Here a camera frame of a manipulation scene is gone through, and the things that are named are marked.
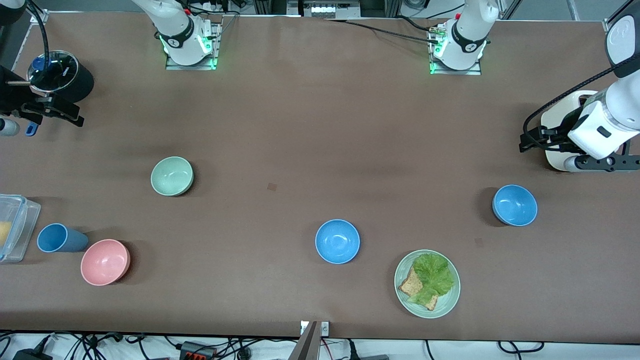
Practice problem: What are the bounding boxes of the blue bowl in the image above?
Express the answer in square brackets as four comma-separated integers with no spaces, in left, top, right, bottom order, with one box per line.
[315,219,361,265]
[492,184,538,227]

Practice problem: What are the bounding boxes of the green bowl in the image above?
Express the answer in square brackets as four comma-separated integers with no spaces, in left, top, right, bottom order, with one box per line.
[150,156,194,197]

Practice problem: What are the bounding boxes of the pink bowl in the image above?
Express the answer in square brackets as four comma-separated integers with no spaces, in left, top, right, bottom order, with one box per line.
[80,239,131,287]

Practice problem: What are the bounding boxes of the white toaster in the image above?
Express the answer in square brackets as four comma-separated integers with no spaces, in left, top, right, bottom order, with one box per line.
[541,90,601,173]

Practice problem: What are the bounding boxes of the clear plastic container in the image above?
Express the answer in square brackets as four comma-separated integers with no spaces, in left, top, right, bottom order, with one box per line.
[0,194,42,264]

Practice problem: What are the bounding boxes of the blue cup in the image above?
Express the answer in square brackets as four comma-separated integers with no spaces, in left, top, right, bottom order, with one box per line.
[37,223,89,253]

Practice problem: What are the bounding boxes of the green lettuce leaf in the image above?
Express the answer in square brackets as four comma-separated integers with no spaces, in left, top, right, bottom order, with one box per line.
[407,253,456,306]

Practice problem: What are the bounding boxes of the green plate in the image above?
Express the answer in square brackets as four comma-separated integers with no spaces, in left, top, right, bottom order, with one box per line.
[394,249,461,319]

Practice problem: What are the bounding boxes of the brown bread slice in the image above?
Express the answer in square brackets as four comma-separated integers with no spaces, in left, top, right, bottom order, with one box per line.
[398,266,440,312]

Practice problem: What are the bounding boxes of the white power strip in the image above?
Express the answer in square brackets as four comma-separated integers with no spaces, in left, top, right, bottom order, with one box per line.
[301,0,352,19]

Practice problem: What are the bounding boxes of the black orange power adapter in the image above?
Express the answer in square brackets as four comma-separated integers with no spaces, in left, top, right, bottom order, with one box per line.
[179,341,217,360]

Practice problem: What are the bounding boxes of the grey mounting bar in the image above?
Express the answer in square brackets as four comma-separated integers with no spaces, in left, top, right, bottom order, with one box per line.
[287,322,321,360]

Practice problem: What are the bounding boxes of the black pot with blue handle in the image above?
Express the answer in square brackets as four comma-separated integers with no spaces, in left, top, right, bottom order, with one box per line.
[25,50,95,137]

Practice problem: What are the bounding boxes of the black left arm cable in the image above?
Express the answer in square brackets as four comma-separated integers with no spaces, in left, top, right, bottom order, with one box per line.
[522,65,621,148]

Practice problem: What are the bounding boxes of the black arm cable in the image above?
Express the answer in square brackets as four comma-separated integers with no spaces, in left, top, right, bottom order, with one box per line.
[522,65,621,148]
[25,0,51,68]

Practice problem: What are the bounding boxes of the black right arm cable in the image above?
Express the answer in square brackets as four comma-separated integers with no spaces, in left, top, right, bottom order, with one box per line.
[25,0,51,68]

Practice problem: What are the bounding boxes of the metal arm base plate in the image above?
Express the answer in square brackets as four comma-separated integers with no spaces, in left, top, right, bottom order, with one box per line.
[165,21,219,71]
[429,25,482,76]

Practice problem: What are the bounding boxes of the black table cable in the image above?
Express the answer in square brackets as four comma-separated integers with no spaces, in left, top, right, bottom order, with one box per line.
[324,18,442,45]

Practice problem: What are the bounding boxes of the white metal bracket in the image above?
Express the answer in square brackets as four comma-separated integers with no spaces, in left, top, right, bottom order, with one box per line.
[300,321,330,337]

